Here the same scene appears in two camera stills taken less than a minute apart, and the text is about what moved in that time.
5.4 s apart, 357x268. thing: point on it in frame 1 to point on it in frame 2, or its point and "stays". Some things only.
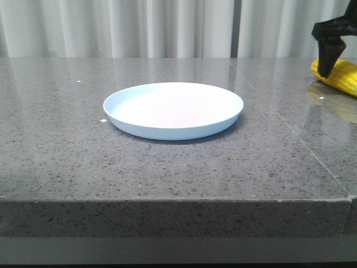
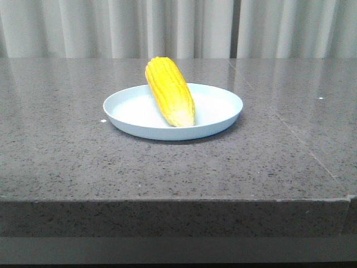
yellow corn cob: [342, 77] to [172, 90]
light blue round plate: [173, 110] stays
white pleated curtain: [165, 28] stays
